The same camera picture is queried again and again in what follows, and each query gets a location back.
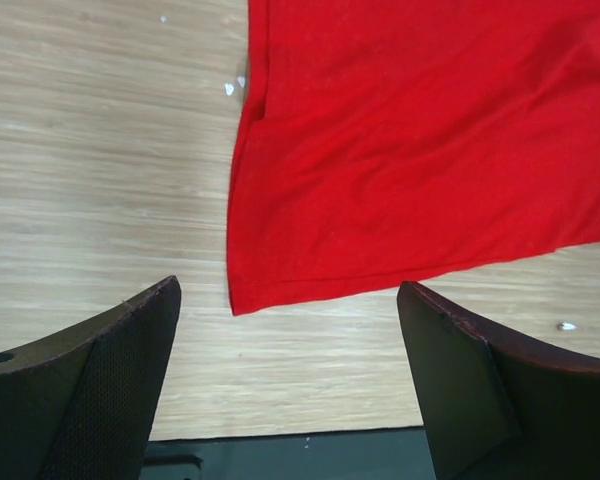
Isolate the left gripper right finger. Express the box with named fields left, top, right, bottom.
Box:
left=397, top=282, right=600, bottom=479

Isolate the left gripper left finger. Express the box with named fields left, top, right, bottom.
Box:
left=0, top=276, right=181, bottom=479

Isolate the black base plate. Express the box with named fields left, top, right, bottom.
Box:
left=140, top=427, right=435, bottom=480

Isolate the red t shirt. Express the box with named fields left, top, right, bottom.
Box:
left=227, top=1, right=600, bottom=315

